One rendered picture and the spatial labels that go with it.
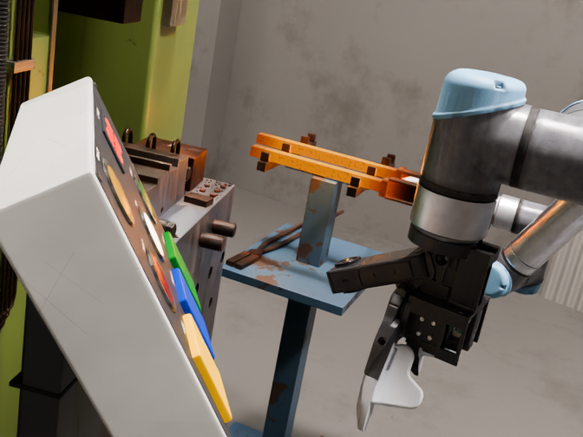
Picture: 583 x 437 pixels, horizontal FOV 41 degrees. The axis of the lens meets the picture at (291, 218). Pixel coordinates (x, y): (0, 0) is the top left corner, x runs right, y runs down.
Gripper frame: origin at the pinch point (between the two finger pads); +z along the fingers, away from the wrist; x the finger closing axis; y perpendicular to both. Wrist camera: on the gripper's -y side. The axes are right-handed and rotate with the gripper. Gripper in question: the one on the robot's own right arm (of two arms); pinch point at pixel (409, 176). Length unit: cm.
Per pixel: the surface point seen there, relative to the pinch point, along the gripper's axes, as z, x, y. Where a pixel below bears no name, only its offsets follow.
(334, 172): 13.2, -13.5, 0.0
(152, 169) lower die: 29, -61, -6
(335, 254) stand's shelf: 15.4, 8.4, 26.4
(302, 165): 20.6, -13.4, 0.3
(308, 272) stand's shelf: 16.4, -7.7, 26.4
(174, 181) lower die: 28, -55, -3
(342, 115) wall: 88, 228, 36
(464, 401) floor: -20, 83, 94
